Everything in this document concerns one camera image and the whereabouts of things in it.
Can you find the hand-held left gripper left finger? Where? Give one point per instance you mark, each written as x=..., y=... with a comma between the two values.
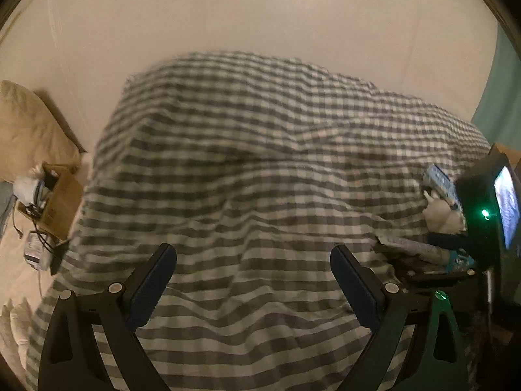
x=151, y=289

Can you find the beige pillow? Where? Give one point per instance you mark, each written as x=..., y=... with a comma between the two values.
x=28, y=134

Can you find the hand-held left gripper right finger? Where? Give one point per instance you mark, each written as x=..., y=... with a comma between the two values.
x=358, y=289

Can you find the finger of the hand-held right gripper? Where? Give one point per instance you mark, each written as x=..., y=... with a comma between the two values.
x=445, y=239
x=443, y=187

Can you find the white quilted cushion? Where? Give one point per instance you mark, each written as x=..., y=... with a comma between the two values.
x=14, y=334

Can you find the teal curtain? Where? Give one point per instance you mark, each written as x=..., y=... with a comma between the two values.
x=498, y=97

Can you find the white soft cloth item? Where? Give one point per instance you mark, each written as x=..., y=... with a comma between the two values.
x=441, y=218

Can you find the white fluffy item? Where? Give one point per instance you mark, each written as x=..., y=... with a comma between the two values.
x=27, y=183

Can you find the grey checked blanket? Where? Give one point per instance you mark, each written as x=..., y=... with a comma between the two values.
x=264, y=163

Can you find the cardboard box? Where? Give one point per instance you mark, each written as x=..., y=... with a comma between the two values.
x=59, y=201

